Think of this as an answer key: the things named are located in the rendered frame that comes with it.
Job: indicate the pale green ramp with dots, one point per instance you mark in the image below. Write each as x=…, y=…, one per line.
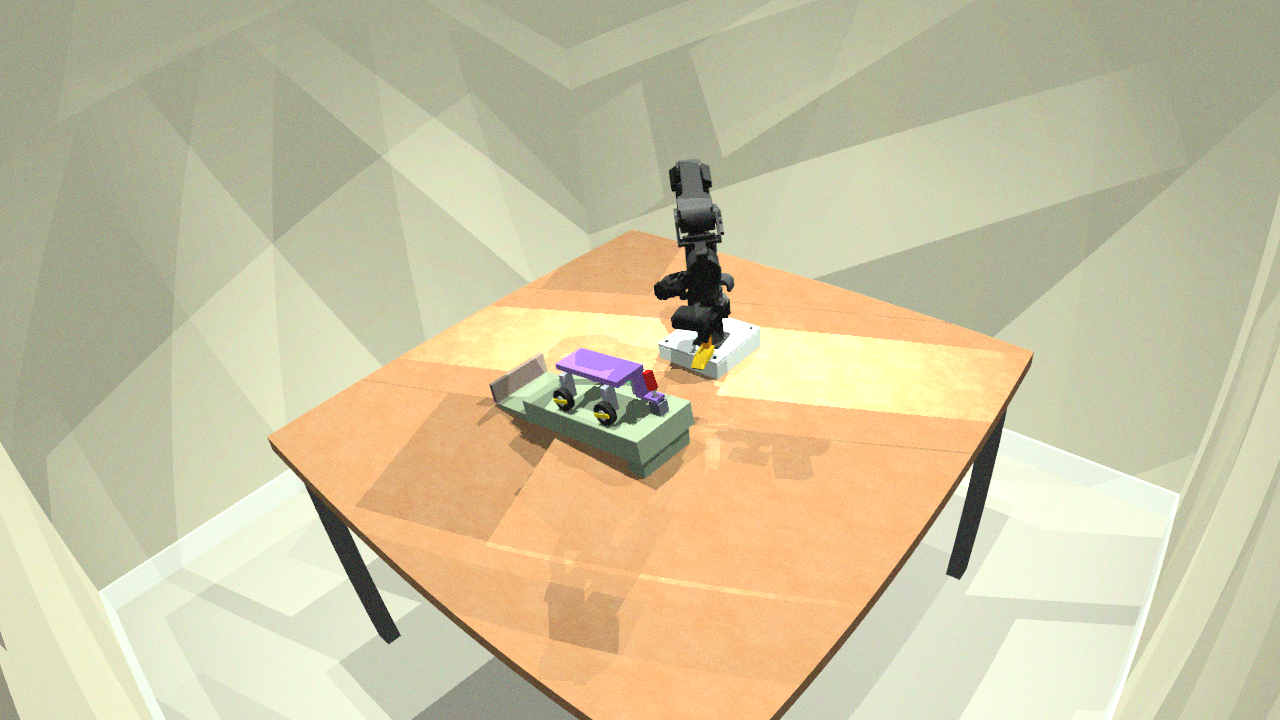
x=646, y=434

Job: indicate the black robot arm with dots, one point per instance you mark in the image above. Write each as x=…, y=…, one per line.
x=696, y=215

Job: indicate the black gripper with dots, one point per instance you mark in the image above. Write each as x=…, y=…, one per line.
x=702, y=314

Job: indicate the yellow chock with orange handle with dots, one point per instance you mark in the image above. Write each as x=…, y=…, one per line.
x=703, y=355

